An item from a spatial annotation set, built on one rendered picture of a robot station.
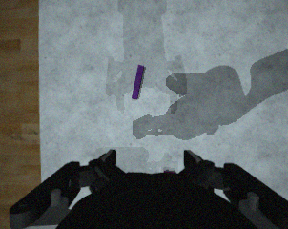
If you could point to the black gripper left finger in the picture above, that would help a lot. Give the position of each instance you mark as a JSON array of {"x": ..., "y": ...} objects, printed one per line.
[{"x": 46, "y": 205}]

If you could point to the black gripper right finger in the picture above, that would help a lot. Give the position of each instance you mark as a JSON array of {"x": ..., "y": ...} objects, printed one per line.
[{"x": 265, "y": 208}]

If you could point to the dark purple rod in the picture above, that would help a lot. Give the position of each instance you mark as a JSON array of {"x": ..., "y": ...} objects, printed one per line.
[{"x": 137, "y": 82}]

